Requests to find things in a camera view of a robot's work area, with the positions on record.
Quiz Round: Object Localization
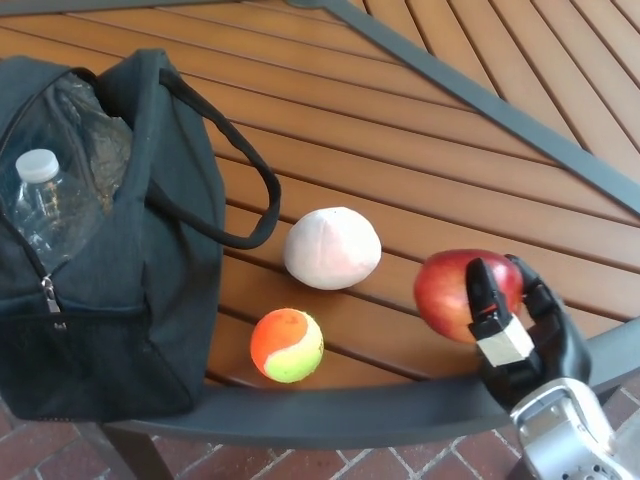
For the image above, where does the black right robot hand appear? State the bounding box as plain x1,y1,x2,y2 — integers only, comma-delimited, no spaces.
464,253,595,414

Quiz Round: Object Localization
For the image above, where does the red apple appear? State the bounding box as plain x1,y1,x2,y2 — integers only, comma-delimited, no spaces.
413,248,525,345

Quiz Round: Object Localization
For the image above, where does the white round soft toy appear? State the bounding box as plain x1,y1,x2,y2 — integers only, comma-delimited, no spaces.
283,205,383,290

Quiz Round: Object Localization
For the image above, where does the orange and yellow tennis ball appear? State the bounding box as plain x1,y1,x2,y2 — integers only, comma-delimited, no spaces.
250,308,325,384

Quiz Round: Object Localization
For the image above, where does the clear plastic water bottle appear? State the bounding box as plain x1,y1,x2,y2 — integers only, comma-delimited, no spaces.
7,148,134,274

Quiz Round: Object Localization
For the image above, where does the dark grey insulated lunch bag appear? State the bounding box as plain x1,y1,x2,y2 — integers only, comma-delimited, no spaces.
0,48,281,421

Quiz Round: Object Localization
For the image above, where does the dark metal table leg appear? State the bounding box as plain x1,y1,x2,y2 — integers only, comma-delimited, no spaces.
102,423,174,480

